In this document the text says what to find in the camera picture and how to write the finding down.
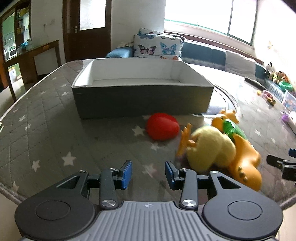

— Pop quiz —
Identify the orange dinosaur toy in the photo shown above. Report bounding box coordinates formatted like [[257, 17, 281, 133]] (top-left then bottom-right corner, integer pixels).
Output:
[[212, 109, 262, 191]]

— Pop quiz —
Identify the yellow plush chick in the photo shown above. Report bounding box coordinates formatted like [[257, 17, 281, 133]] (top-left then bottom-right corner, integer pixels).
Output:
[[176, 123, 236, 173]]

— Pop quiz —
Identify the red heart toy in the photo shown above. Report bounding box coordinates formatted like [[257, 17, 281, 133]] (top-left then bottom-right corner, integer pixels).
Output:
[[146, 113, 180, 141]]

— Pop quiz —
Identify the small yellow toy car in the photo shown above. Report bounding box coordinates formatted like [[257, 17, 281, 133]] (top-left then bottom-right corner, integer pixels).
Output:
[[267, 97, 276, 106]]

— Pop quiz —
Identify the clear plastic toy box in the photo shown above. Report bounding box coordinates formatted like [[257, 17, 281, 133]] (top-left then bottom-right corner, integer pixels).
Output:
[[282, 90, 296, 113]]

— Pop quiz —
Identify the pink small toy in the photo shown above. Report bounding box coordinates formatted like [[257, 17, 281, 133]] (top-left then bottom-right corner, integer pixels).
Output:
[[262, 90, 273, 99]]

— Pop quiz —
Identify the green plastic bowl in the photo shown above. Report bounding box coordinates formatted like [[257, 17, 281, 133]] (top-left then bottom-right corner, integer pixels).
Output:
[[280, 81, 293, 92]]

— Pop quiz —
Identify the black remote control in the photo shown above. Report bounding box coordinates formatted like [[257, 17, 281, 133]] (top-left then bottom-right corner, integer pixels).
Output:
[[244, 77, 266, 91]]

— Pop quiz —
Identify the round black induction cooker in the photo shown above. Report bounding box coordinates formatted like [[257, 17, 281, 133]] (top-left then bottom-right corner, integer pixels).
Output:
[[201, 85, 240, 116]]

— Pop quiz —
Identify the stuffed animal pile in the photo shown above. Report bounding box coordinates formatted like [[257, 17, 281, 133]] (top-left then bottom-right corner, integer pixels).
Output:
[[265, 62, 290, 85]]

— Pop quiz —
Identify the grey cardboard storage box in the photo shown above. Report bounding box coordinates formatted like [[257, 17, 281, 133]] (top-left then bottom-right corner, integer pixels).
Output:
[[72, 58, 214, 119]]

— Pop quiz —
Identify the grey white cushion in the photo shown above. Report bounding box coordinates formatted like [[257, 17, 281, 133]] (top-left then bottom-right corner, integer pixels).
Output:
[[225, 50, 255, 80]]

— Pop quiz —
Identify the blue sofa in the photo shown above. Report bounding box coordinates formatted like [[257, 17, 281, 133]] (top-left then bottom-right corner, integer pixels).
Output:
[[105, 39, 269, 82]]

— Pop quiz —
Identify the butterfly print pillow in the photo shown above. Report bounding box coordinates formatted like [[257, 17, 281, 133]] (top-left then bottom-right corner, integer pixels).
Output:
[[133, 31, 185, 61]]

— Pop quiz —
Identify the dark wooden console table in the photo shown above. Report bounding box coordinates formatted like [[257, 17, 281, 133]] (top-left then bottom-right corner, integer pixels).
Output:
[[2, 40, 62, 102]]

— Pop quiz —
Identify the dark wooden door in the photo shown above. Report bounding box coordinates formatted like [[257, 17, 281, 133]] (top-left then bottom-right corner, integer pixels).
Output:
[[62, 0, 112, 62]]

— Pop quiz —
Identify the wooden display shelf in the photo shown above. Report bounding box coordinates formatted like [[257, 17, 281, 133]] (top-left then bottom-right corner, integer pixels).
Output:
[[1, 1, 31, 62]]

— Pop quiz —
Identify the window with green frame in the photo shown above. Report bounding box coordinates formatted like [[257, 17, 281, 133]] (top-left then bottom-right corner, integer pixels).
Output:
[[165, 1, 258, 45]]

